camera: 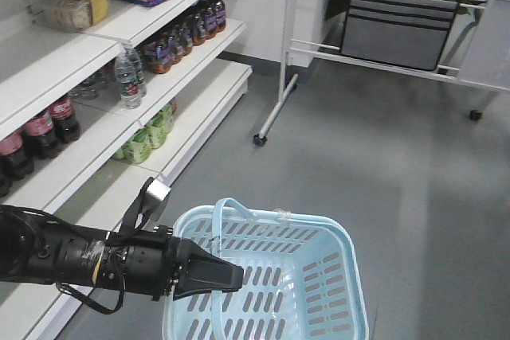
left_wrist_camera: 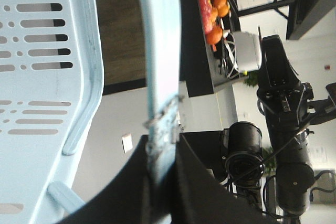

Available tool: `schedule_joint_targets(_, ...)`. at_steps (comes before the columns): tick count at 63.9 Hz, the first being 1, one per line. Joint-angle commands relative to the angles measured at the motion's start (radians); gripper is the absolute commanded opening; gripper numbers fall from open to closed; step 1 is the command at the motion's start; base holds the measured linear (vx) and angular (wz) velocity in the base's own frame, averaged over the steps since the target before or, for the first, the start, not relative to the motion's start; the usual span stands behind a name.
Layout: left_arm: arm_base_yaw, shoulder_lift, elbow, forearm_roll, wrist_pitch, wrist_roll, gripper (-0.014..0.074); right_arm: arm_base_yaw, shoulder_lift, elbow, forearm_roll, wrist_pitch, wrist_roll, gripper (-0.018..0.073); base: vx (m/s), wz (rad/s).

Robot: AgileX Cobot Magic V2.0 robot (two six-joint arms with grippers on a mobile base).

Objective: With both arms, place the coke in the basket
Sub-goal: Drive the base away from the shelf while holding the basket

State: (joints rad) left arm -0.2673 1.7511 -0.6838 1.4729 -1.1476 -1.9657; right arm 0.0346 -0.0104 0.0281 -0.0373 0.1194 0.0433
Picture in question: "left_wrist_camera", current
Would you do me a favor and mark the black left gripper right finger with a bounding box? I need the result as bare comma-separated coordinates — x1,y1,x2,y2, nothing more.
171,135,277,224

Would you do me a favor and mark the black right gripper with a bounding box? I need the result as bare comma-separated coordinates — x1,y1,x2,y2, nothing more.
257,35,314,134

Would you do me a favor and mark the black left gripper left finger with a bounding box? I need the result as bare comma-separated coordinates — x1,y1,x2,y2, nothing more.
59,135,151,224

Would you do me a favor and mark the light blue plastic basket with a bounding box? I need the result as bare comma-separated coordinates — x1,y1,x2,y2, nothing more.
1,0,181,223

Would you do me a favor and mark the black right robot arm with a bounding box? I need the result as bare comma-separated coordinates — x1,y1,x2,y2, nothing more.
225,35,335,223

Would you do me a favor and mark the white box on stand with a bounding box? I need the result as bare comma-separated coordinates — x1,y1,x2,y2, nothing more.
232,31,262,72

